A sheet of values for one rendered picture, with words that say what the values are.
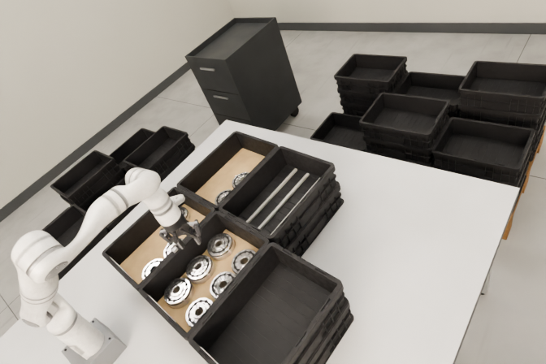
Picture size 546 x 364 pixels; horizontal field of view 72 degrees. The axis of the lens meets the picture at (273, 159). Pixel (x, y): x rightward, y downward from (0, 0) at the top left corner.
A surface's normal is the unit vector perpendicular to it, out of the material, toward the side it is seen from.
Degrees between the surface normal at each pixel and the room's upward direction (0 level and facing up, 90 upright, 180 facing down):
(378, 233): 0
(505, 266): 0
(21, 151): 90
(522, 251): 0
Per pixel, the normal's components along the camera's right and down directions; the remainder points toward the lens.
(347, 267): -0.30, -0.72
